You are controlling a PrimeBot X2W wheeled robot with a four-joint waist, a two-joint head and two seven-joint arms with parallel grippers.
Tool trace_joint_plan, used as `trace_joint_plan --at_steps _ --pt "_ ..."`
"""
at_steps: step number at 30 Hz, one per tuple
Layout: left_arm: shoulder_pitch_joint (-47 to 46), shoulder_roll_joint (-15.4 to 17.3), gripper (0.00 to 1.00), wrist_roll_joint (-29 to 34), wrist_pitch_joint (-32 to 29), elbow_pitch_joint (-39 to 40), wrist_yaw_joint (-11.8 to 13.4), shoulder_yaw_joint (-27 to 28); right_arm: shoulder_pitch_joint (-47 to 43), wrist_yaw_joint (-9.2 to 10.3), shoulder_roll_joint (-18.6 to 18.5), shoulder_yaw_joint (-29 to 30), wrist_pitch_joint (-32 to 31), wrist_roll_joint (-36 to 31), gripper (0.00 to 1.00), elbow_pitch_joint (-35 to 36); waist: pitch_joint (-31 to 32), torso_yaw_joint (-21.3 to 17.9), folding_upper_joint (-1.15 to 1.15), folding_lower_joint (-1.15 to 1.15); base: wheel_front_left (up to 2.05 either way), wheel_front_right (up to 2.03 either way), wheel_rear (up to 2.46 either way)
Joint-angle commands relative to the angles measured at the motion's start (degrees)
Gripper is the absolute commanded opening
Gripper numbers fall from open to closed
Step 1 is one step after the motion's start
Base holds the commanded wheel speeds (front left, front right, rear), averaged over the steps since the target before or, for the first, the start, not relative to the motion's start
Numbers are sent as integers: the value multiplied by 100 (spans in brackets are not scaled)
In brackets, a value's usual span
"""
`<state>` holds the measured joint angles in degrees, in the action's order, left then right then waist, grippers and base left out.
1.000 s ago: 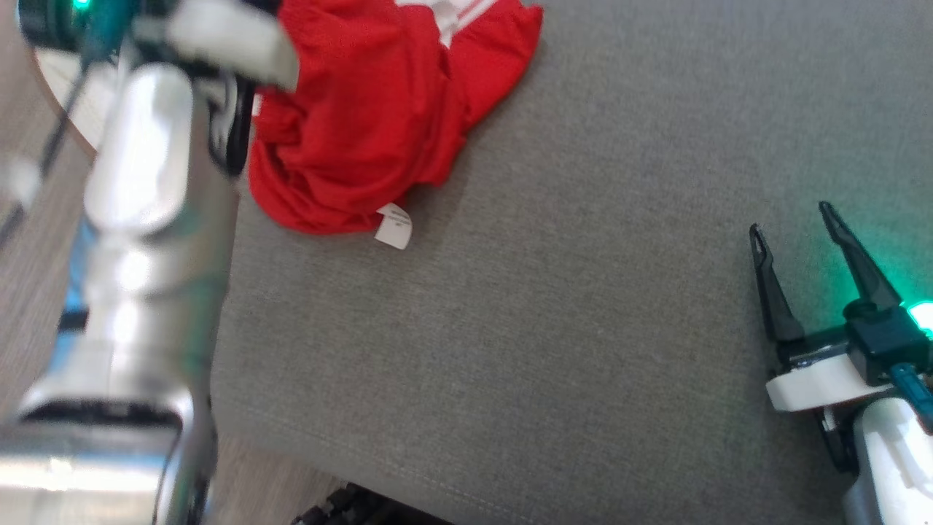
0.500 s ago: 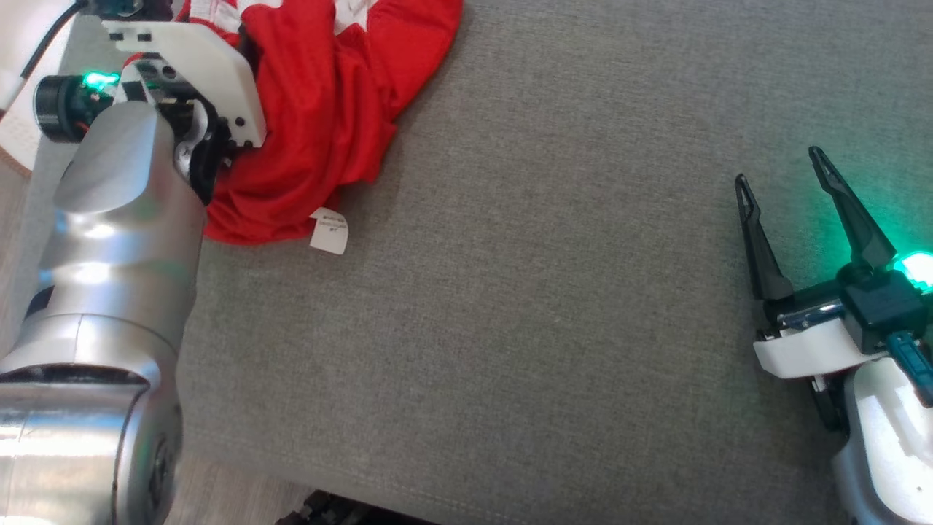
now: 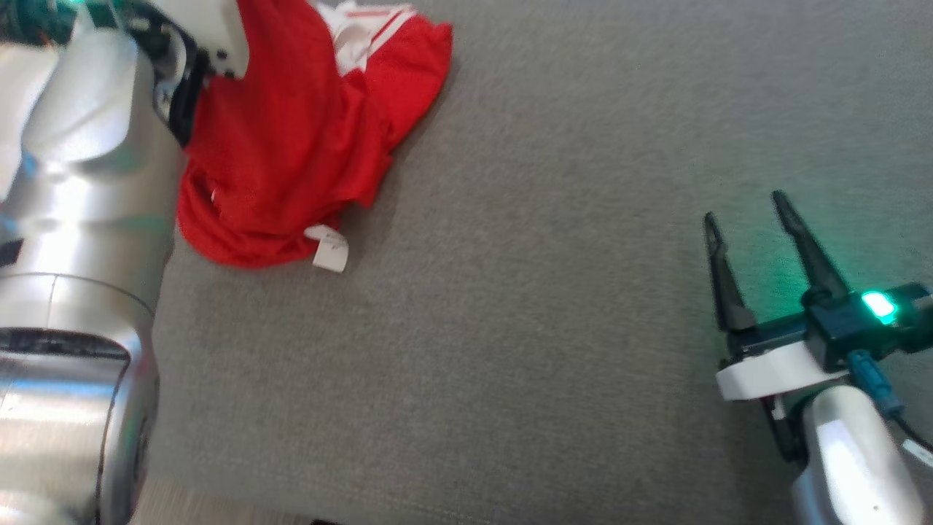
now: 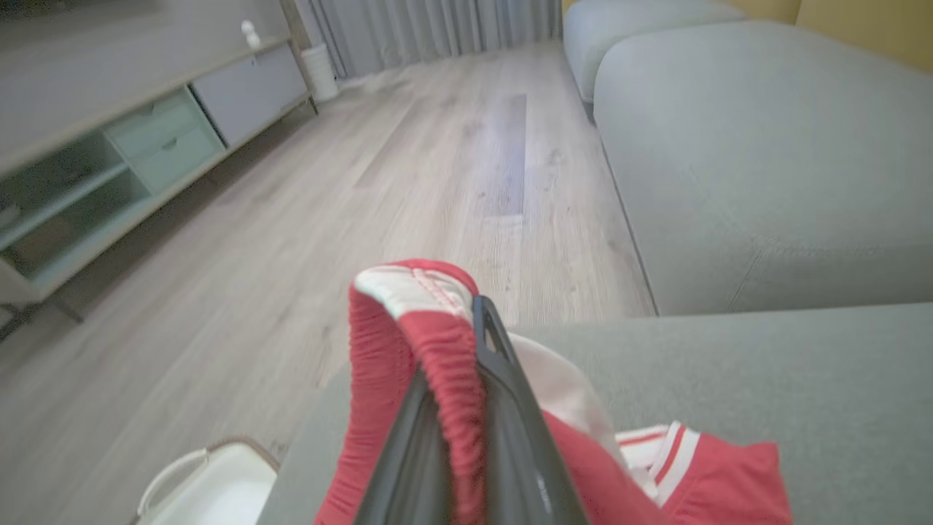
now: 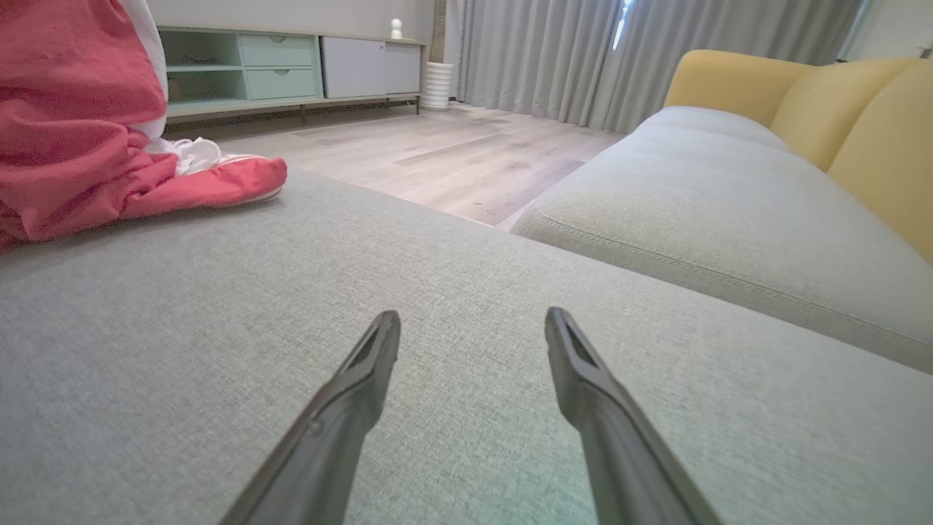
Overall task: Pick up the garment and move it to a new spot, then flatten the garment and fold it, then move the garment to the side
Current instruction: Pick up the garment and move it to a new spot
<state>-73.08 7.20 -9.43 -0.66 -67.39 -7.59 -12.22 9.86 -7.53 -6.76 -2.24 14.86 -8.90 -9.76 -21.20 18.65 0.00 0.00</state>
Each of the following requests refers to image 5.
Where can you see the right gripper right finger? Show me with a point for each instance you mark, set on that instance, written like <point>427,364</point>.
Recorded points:
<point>612,437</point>

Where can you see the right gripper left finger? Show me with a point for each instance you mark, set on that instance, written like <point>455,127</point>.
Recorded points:
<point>342,423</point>

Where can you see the large grey sofa seat cushion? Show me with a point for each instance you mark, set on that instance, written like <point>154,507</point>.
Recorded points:
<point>219,306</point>

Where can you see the yellow sofa backrest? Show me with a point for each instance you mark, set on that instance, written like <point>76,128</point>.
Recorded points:
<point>875,124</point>

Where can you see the grey curtain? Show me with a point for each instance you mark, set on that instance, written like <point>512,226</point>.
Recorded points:
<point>729,36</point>
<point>532,51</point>

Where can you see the red white baseball jersey shirt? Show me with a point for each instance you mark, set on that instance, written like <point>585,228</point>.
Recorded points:
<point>73,109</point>

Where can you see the mint green white tv cabinet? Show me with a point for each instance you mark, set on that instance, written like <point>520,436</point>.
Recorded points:
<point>280,73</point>

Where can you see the small white figurine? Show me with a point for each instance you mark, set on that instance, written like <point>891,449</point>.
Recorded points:
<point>396,29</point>

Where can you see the white ribbed floor vase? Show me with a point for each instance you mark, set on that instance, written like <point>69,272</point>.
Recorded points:
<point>437,86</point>

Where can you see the small grey sofa seat cushion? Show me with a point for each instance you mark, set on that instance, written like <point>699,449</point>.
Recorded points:
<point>692,204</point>

